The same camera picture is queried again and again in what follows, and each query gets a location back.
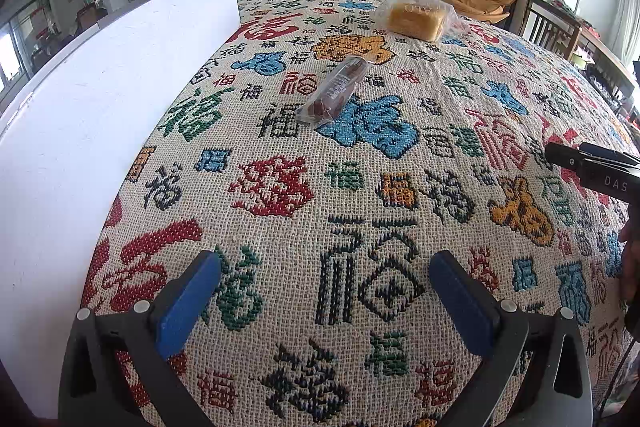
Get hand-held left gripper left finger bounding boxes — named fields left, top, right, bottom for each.
left=58, top=250, right=223, bottom=427

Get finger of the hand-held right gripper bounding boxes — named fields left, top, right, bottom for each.
left=545, top=142, right=591, bottom=175
left=580, top=142, right=640, bottom=168

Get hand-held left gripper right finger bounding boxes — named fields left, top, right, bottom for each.
left=428, top=250, right=593, bottom=427

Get bagged bread loaf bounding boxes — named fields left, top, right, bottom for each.
left=374, top=0, right=471, bottom=44

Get white board panel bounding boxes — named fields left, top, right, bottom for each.
left=0, top=0, right=241, bottom=418

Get clear packet of brown snacks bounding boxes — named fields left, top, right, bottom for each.
left=295, top=56, right=371, bottom=128

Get person's right hand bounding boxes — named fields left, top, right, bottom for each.
left=618, top=224, right=640, bottom=338

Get wooden side table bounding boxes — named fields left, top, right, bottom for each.
left=575, top=22, right=640, bottom=108

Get dark slatted wooden chair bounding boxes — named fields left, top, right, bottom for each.
left=517, top=0, right=583, bottom=62

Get patterned woven blanket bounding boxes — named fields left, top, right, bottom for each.
left=80, top=0, right=640, bottom=427

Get black cable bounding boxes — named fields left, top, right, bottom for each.
left=597, top=337, right=633, bottom=418

